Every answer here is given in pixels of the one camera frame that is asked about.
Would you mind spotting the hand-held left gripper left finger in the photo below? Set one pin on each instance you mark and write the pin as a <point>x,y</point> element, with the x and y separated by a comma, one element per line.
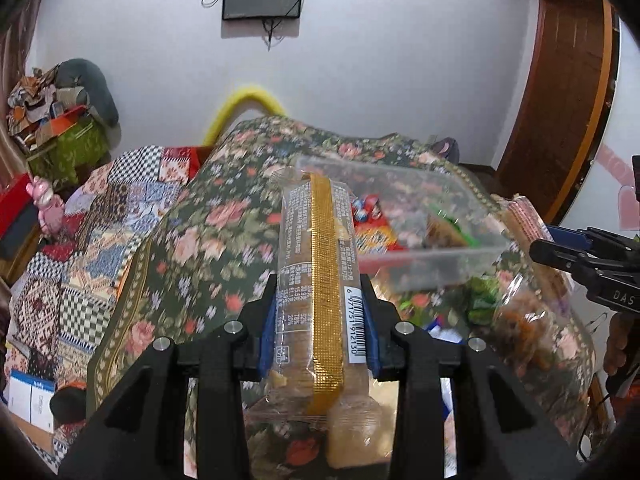
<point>265,332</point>

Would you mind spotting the gold striped cracker packet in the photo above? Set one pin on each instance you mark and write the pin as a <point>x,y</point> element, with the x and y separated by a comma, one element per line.
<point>320,270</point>

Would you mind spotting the pink curtain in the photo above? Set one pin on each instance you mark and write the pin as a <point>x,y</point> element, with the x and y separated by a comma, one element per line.
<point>17,50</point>

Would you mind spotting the patchwork quilt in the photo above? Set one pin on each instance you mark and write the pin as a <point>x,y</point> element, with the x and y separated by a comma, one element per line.
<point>95,240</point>

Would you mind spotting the brown wooden door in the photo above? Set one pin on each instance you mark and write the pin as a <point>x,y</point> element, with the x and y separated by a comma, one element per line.
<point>560,95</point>

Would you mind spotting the round mirror with pink stickers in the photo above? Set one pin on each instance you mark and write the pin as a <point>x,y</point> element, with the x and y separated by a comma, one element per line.
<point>612,160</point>

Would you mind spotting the light green snack wrapper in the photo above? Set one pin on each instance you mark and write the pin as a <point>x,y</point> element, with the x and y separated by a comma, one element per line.
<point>481,296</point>

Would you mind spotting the pink toy figure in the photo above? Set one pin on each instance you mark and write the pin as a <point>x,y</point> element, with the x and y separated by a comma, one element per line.
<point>49,207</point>

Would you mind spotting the small blue snack packet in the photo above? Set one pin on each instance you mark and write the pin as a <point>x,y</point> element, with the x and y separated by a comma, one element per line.
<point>442,332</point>

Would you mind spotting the grey plush pillow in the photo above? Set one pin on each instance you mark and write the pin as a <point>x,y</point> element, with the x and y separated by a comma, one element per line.
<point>92,87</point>

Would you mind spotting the clear plastic container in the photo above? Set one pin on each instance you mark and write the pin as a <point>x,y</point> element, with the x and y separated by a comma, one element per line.
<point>440,210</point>

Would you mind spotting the green snack packet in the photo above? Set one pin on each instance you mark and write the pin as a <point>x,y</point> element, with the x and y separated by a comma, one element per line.
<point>450,230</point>

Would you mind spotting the green patterned bag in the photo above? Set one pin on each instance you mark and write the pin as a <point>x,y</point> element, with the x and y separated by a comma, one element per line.
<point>70,152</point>

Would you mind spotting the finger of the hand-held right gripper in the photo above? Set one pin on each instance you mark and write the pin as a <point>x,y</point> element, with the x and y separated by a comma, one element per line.
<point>550,252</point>
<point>561,234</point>

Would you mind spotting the yellow padded tube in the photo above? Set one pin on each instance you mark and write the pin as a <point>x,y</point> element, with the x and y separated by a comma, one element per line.
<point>235,105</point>

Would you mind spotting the person's right hand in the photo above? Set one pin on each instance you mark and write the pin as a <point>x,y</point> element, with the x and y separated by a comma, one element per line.
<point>619,345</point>

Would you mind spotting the red box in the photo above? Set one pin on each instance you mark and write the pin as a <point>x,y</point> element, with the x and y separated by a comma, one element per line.
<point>15,210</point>

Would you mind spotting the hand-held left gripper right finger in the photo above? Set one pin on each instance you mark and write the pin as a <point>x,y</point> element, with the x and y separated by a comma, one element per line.
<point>371,340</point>

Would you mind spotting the red snack packet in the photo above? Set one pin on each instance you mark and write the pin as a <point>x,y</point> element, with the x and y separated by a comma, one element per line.
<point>372,232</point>

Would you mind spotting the pile of printed clothes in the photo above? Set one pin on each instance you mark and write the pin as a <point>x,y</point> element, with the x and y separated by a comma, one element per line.
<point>42,105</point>

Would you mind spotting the clear bag of fried snacks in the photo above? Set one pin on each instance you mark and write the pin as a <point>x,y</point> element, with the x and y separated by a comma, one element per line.
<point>530,330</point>

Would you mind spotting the dark floral blanket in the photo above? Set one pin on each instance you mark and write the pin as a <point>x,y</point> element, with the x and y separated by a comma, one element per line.
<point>210,240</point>

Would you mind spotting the white and blue carton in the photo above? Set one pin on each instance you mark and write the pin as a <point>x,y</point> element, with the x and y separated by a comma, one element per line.
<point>32,402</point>

